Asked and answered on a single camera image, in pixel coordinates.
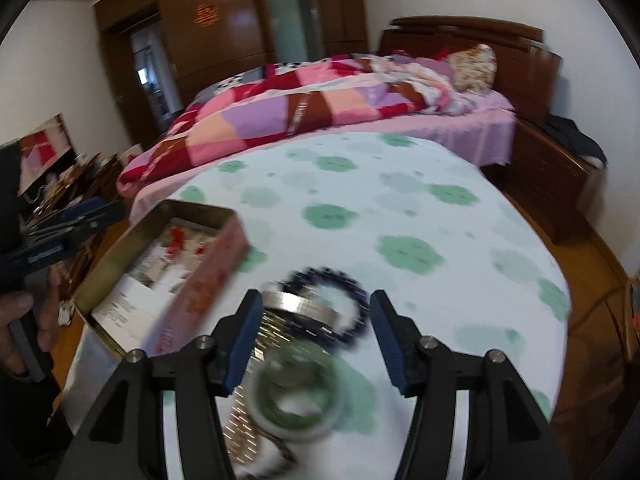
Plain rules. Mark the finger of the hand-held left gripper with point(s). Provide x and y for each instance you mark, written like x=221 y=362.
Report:
x=80 y=208
x=97 y=221

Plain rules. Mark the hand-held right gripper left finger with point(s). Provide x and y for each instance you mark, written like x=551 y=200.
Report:
x=244 y=345

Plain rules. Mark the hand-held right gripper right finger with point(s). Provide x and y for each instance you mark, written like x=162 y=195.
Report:
x=387 y=347

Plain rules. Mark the metal expansion band watch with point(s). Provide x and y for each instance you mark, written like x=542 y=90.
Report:
x=292 y=305

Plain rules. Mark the rectangular metal tin box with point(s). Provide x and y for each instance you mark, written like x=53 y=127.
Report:
x=197 y=300

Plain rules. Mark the green jade bangle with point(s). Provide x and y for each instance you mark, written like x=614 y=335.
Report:
x=262 y=412

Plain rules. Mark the person's left hand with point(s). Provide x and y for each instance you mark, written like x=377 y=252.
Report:
x=15 y=306

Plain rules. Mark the cluttered wooden desk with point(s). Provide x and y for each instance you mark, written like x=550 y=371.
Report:
x=85 y=180

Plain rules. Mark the printed paper sheet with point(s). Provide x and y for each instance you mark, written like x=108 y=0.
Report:
x=150 y=272

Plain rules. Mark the patchwork quilt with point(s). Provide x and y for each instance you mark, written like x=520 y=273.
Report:
x=260 y=110

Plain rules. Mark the brown wooden wardrobe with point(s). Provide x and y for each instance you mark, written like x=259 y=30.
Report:
x=225 y=45

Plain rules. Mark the wooden nightstand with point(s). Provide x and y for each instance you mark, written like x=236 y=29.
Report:
x=545 y=185

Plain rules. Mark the red paper decoration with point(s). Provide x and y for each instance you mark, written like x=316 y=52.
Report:
x=206 y=15

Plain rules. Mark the bed with patchwork quilt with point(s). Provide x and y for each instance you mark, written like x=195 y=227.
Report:
x=450 y=125

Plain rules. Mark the dark clothes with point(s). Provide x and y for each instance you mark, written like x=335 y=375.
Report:
x=575 y=140

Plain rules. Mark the floral pillow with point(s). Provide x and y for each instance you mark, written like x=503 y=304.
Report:
x=472 y=67

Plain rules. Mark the wooden bed headboard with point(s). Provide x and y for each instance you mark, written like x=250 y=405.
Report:
x=525 y=60

